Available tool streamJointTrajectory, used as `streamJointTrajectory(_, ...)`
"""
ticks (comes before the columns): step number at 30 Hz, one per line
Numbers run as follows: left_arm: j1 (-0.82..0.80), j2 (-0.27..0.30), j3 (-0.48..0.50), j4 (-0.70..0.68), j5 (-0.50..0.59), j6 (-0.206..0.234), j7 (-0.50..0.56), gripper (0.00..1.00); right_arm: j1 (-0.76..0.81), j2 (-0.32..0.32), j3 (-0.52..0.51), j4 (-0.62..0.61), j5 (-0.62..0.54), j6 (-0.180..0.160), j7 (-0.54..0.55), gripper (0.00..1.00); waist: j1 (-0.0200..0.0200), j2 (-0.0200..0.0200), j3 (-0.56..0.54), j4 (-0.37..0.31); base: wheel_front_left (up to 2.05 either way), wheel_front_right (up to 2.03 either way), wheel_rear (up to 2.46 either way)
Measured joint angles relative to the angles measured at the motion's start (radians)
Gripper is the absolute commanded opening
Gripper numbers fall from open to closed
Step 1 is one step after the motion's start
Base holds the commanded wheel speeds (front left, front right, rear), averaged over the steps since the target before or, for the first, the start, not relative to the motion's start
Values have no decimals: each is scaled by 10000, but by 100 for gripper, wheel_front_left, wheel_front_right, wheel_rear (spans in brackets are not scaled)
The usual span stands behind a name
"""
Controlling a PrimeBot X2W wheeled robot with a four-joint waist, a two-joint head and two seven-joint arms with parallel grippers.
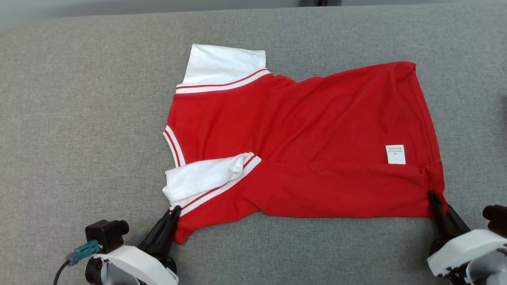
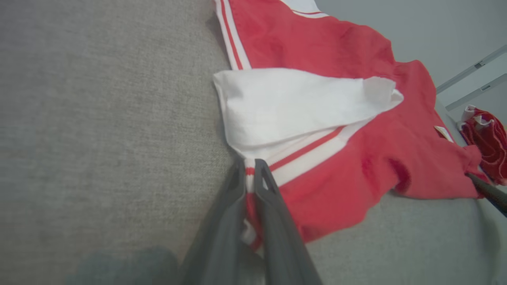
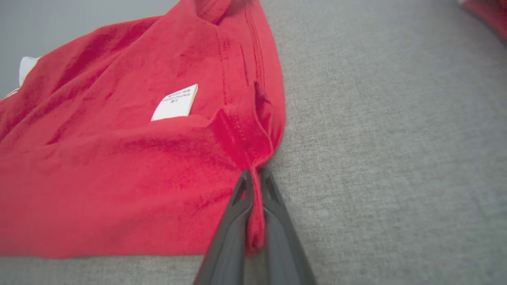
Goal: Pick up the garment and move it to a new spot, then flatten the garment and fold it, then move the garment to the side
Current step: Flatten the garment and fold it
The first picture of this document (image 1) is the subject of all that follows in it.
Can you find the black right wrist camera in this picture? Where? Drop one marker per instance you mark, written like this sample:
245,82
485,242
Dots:
497,219

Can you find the grey metal partition post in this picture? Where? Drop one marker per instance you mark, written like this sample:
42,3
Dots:
320,2

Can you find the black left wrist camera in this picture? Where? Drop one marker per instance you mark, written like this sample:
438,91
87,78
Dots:
105,235

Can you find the red shirt with white sleeves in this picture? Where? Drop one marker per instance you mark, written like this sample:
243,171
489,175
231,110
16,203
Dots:
317,138

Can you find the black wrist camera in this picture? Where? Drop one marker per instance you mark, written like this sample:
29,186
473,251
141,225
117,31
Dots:
105,235
497,219

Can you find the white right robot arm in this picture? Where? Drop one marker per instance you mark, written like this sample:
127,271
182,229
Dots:
489,271

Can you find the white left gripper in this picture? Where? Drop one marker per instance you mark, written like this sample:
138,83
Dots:
134,265

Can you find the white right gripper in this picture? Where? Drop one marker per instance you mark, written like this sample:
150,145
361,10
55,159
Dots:
463,249

